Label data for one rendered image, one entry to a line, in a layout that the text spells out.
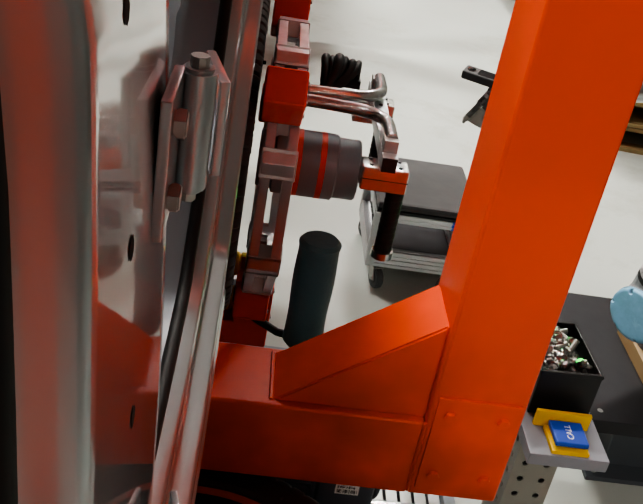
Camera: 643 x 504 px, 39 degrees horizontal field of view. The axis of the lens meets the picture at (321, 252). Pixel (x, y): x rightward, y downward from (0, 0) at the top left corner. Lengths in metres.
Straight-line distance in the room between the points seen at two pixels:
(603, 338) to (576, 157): 1.41
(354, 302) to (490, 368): 1.62
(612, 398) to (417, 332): 1.07
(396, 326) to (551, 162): 0.39
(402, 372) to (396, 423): 0.10
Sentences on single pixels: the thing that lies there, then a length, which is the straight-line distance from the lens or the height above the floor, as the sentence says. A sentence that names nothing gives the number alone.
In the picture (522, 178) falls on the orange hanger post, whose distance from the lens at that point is 1.32.
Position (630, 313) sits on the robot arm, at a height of 0.53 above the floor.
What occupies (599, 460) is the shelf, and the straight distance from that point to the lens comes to 2.00.
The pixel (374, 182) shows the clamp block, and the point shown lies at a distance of 1.73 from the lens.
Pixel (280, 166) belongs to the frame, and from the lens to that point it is 1.63.
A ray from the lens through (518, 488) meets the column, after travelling 2.20.
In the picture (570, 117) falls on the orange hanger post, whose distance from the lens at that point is 1.30.
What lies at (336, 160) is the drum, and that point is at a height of 0.89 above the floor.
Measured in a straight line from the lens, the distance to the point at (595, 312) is 2.80.
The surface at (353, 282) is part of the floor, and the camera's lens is 3.18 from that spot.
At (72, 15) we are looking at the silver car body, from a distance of 0.28.
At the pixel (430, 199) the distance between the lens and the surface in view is 3.09.
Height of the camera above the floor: 1.64
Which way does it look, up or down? 30 degrees down
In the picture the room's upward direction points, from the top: 11 degrees clockwise
